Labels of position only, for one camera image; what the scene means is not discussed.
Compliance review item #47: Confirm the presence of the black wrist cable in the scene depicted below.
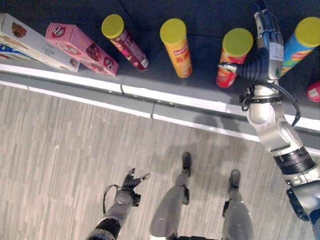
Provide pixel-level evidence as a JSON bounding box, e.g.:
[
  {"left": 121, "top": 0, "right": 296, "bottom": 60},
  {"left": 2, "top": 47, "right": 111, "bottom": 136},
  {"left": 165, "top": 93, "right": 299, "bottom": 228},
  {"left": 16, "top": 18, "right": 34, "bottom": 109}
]
[
  {"left": 240, "top": 82, "right": 301, "bottom": 127},
  {"left": 102, "top": 184, "right": 124, "bottom": 216}
]

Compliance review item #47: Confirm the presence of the blue chips can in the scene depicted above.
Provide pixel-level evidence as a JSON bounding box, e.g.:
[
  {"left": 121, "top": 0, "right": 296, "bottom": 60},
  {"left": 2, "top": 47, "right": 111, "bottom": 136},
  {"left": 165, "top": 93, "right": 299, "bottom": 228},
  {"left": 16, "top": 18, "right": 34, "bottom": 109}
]
[{"left": 279, "top": 16, "right": 320, "bottom": 77}]

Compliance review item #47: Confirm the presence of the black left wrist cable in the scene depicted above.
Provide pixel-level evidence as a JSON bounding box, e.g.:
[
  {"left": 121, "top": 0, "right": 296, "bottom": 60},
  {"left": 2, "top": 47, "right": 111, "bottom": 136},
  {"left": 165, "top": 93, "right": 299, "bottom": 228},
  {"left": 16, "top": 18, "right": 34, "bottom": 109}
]
[{"left": 102, "top": 184, "right": 124, "bottom": 216}]

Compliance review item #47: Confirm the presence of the blue white snack box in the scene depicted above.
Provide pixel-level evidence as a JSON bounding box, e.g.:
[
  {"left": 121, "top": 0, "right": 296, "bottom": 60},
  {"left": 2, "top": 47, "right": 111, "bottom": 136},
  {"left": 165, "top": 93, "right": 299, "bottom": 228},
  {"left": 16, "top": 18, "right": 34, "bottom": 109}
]
[{"left": 0, "top": 42, "right": 35, "bottom": 62}]

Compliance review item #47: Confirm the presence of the pink snack box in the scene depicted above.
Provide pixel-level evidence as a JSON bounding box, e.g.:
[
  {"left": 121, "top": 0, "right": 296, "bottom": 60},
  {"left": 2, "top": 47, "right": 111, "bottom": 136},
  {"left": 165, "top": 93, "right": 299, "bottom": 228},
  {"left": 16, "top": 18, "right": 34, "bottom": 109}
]
[{"left": 45, "top": 22, "right": 119, "bottom": 77}]

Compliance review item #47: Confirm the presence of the dark shelf with white rail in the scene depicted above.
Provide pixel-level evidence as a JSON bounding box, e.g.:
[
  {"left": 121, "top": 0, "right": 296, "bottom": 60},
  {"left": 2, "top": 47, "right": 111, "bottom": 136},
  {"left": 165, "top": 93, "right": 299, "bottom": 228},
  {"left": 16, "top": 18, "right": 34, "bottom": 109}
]
[{"left": 0, "top": 0, "right": 320, "bottom": 154}]

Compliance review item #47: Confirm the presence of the yellow orange chips can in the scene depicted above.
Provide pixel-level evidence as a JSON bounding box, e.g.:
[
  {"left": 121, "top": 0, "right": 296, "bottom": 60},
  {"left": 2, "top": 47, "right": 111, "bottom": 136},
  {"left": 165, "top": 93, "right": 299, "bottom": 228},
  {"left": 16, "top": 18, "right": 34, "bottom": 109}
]
[{"left": 159, "top": 18, "right": 193, "bottom": 79}]

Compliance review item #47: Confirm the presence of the robot right leg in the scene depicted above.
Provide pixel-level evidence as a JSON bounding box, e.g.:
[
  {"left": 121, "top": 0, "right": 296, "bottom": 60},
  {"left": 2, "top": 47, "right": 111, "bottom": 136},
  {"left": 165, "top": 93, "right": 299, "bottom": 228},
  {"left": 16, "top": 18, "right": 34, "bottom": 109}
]
[{"left": 221, "top": 169, "right": 255, "bottom": 240}]

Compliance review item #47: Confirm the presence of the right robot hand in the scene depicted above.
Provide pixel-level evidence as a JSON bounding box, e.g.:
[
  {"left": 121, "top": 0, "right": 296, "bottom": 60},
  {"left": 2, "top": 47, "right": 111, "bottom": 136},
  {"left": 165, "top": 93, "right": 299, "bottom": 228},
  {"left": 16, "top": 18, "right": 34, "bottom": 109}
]
[{"left": 217, "top": 2, "right": 285, "bottom": 82}]

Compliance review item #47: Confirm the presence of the red chips can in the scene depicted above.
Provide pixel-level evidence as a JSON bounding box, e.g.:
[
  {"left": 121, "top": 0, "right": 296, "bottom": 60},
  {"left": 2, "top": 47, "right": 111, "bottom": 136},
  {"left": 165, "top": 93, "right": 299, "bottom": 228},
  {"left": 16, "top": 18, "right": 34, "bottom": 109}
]
[{"left": 216, "top": 27, "right": 254, "bottom": 89}]

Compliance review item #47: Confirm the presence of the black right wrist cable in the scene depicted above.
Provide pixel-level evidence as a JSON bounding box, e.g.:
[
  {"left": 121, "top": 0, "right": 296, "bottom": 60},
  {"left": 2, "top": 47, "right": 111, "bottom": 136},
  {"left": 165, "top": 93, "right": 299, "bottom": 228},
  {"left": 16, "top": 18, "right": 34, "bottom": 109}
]
[{"left": 240, "top": 82, "right": 301, "bottom": 127}]

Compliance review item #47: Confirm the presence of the maroon chips can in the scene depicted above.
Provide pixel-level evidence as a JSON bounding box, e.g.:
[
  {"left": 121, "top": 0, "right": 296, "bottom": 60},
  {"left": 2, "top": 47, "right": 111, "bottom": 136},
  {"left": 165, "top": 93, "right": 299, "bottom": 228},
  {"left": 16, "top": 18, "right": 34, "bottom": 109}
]
[{"left": 101, "top": 14, "right": 150, "bottom": 72}]

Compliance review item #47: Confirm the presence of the white cookie box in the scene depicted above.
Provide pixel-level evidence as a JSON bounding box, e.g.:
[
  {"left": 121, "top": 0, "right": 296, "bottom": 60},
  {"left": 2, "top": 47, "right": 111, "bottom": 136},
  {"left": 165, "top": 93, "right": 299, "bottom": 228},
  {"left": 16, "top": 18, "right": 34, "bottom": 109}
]
[{"left": 0, "top": 12, "right": 81, "bottom": 74}]

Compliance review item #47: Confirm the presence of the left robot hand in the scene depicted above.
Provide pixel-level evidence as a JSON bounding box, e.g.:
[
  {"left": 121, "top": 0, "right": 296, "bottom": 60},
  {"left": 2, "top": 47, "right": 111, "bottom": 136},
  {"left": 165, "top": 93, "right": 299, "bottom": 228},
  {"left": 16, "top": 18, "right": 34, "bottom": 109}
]
[{"left": 122, "top": 167, "right": 152, "bottom": 193}]

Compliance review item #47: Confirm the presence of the small pink red can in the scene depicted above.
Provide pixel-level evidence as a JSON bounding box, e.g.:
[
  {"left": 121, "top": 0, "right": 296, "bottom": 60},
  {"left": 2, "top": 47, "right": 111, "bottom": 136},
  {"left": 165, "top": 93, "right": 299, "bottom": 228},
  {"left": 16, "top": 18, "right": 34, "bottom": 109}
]
[{"left": 306, "top": 81, "right": 320, "bottom": 103}]

